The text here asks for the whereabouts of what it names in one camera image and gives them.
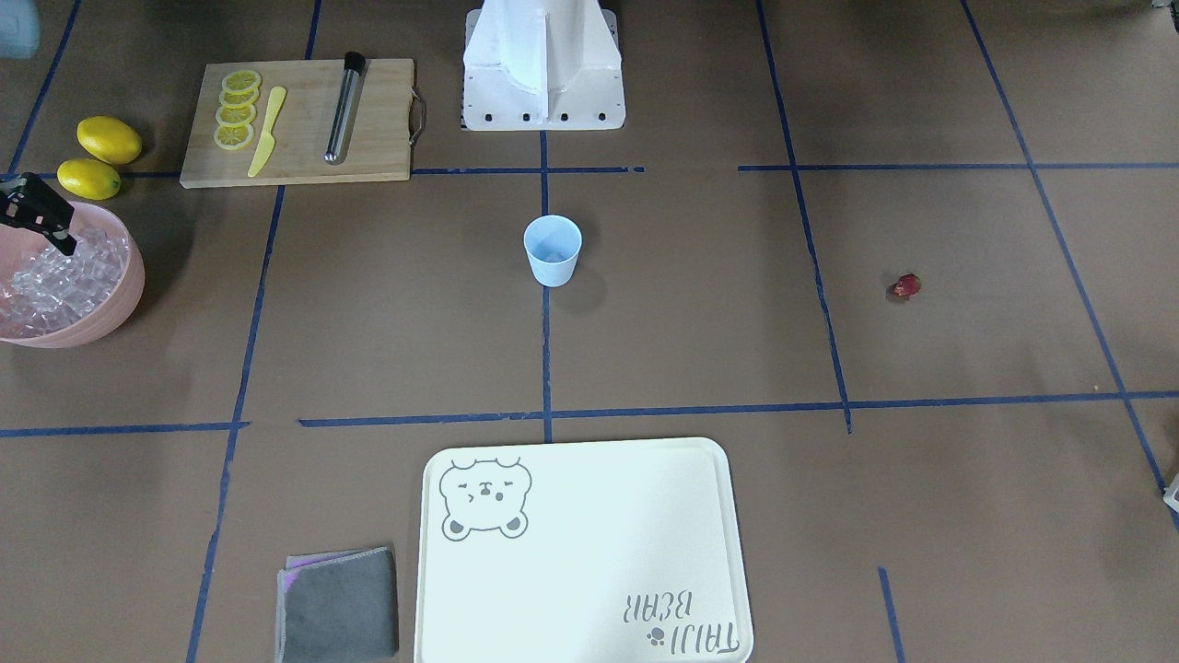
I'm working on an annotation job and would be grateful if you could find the pile of clear ice cubes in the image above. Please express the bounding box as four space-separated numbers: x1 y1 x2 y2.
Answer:
1 227 130 339

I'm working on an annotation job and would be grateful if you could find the cream bear print tray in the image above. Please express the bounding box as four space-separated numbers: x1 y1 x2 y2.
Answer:
414 436 755 662

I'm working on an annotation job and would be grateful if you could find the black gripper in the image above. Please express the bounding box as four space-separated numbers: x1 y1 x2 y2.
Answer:
1 173 77 257

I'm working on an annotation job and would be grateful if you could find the wooden cutting board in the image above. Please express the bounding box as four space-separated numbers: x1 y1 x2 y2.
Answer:
180 59 424 189

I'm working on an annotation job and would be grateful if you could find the whole yellow lemon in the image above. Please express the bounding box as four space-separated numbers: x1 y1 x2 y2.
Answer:
55 158 123 201
75 116 143 168

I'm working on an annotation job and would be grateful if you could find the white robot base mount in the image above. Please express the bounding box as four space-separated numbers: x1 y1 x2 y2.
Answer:
461 1 626 132

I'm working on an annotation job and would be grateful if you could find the steel muddler black tip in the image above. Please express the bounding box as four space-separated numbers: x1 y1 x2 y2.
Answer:
323 51 367 168

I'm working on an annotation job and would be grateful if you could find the yellow plastic knife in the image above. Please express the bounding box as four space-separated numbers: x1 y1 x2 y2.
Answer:
246 87 286 178

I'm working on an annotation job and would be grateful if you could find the lemon slice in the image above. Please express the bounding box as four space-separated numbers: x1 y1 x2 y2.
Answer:
212 122 253 151
215 101 257 127
220 68 263 94
218 87 261 109

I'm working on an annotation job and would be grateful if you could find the pink bowl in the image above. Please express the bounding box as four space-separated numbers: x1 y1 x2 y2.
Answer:
4 202 145 349

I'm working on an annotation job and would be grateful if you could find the red strawberry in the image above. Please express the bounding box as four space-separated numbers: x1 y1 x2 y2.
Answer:
888 273 922 301

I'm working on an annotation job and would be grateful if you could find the white cup rack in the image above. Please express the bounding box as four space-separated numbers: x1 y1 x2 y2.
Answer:
1162 474 1179 516

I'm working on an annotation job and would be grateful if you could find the grey folded cloth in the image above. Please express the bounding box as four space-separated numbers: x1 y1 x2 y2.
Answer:
274 547 399 662

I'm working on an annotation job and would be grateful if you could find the light blue plastic cup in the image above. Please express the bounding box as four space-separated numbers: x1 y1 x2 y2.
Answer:
522 215 584 288

